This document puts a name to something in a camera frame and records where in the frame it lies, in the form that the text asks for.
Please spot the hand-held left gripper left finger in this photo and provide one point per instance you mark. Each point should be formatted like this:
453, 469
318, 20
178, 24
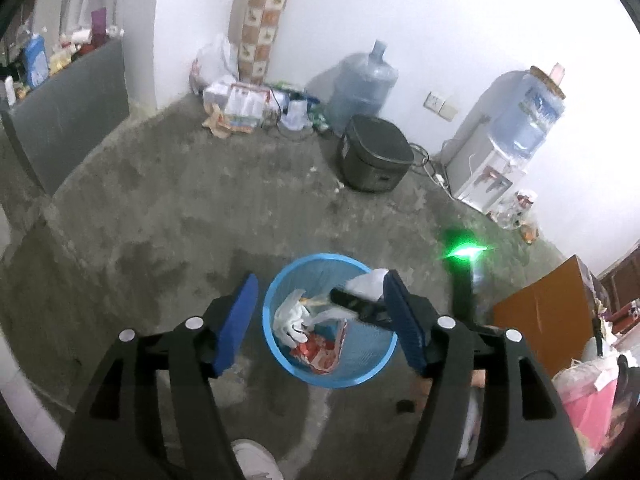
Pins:
235, 325

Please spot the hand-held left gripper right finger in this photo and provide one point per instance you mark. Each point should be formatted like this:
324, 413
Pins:
405, 320

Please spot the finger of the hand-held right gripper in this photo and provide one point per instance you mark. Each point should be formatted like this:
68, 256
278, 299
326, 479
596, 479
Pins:
360, 305

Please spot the clear white plastic bag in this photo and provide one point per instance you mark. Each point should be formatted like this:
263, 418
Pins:
367, 282

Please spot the blue plastic wastebasket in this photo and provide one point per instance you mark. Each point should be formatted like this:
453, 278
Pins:
350, 360

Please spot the red snack bag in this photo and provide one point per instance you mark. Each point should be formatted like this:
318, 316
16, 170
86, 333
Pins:
320, 355

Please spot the pink trash bin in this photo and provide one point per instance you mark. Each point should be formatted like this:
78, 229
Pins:
590, 405

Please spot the clear plastic jar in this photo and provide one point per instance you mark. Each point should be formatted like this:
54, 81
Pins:
522, 207

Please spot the white water dispenser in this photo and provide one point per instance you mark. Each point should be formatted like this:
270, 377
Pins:
475, 175

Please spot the person's white shoe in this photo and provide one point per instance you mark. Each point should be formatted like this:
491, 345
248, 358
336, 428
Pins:
255, 460

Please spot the black rice cooker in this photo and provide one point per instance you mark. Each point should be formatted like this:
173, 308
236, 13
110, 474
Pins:
375, 155

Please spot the large blue water jug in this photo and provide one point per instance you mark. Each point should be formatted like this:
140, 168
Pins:
360, 90

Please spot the pile of paper packets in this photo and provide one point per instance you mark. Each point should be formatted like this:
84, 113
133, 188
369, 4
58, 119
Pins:
245, 105

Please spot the white plastic shopping bag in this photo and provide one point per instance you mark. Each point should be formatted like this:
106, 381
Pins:
215, 65

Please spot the grey cabinet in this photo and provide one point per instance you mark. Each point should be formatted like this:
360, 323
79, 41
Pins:
75, 110

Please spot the patterned rolled mat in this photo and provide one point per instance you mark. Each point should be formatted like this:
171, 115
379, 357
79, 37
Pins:
265, 25

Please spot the white roll-on bottle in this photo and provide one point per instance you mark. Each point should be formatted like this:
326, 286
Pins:
10, 91

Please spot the blue detergent bottle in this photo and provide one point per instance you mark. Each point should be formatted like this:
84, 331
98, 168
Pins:
36, 62

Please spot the purple box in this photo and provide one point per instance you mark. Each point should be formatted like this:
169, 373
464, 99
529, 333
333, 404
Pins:
98, 25

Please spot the white tube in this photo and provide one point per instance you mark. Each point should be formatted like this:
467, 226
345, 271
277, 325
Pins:
75, 36

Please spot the wall socket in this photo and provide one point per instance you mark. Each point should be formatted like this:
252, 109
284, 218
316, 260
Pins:
440, 105

